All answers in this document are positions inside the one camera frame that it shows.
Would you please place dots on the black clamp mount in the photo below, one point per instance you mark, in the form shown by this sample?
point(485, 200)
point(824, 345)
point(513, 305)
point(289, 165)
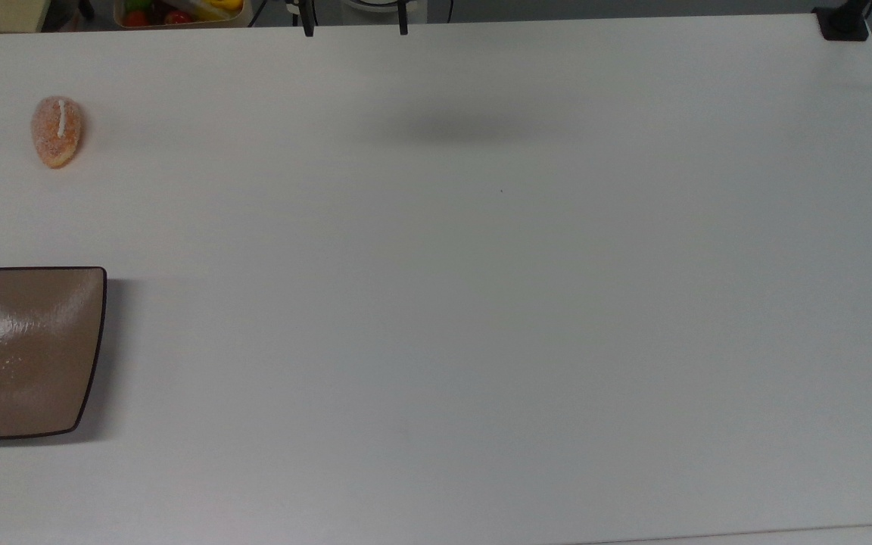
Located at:
point(843, 24)

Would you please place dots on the sugared orange bread roll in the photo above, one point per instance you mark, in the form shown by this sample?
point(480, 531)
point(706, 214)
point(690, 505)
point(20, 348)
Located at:
point(50, 140)

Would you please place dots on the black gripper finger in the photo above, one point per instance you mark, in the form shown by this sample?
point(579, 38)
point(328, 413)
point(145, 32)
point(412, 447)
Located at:
point(403, 21)
point(308, 21)

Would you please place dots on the square brown ceramic plate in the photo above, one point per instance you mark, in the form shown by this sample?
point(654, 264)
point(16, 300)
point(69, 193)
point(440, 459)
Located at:
point(23, 356)

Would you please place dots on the beige basket of toy fruit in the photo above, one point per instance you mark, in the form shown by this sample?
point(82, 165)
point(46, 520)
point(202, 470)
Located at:
point(179, 17)

